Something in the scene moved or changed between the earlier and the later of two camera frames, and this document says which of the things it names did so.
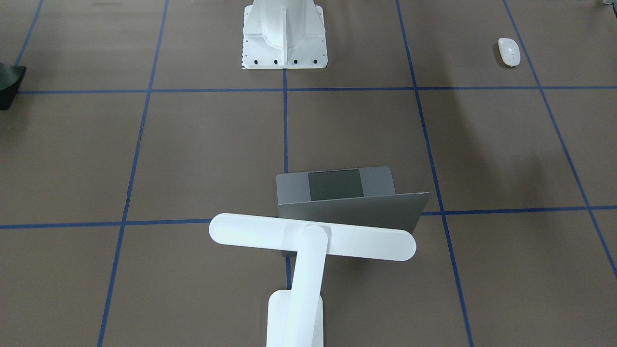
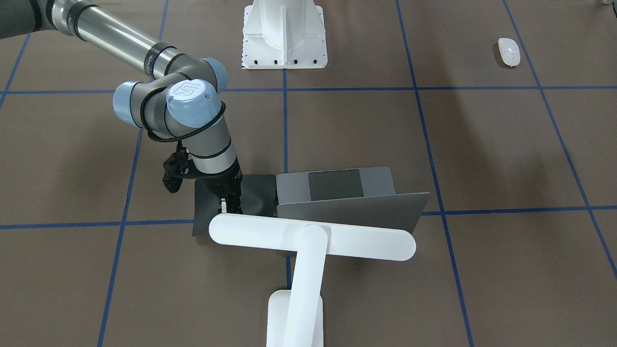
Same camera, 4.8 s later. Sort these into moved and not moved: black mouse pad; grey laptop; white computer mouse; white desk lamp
Moved: black mouse pad
Not moved: white desk lamp; white computer mouse; grey laptop
